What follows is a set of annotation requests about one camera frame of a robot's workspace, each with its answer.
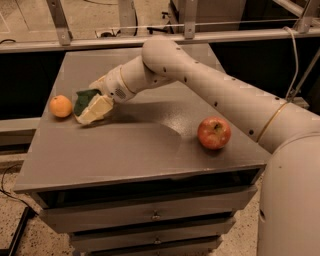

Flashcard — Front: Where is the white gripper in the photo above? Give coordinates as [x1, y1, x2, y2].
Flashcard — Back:
[75, 66, 135, 125]

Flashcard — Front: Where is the green and yellow sponge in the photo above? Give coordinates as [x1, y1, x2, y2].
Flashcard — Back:
[74, 89, 101, 116]

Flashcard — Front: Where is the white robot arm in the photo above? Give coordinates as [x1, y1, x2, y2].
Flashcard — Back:
[75, 36, 320, 256]

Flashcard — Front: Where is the orange fruit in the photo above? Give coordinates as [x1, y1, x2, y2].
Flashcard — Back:
[49, 95, 72, 118]

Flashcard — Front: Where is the grey drawer cabinet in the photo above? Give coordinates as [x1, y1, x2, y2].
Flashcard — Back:
[13, 43, 280, 256]

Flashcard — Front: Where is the red apple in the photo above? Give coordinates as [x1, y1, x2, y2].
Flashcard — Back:
[197, 116, 231, 150]

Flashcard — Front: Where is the metal railing frame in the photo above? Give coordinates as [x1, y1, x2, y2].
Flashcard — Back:
[0, 0, 320, 53]

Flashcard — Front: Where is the black floor cable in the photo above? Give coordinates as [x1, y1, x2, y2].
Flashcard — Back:
[0, 163, 34, 211]

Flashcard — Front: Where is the white cable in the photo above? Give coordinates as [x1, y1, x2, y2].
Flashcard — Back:
[283, 25, 301, 101]

